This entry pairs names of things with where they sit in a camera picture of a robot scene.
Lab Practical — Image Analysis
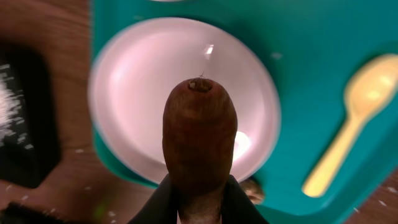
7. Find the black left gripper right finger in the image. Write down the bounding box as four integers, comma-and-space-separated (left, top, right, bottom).
221, 175, 269, 224

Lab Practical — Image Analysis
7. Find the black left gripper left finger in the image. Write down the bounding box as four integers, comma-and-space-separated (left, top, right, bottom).
128, 174, 177, 224

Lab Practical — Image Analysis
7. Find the carrot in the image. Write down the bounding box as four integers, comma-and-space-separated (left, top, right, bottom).
162, 78, 238, 223

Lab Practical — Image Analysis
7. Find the pink plate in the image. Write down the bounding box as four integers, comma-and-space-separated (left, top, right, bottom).
88, 17, 281, 187

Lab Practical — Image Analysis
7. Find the brown food lump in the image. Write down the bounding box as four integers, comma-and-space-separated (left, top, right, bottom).
239, 179, 265, 205

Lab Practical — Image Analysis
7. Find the black tray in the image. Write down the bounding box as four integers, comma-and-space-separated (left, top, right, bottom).
1, 44, 61, 189

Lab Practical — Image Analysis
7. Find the teal plastic tray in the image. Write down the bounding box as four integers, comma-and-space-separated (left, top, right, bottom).
90, 0, 397, 223

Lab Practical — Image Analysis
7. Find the yellow plastic spoon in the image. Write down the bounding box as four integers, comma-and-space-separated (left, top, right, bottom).
302, 54, 397, 197

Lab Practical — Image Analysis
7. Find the white rice pile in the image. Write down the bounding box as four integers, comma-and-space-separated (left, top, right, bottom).
1, 63, 34, 150

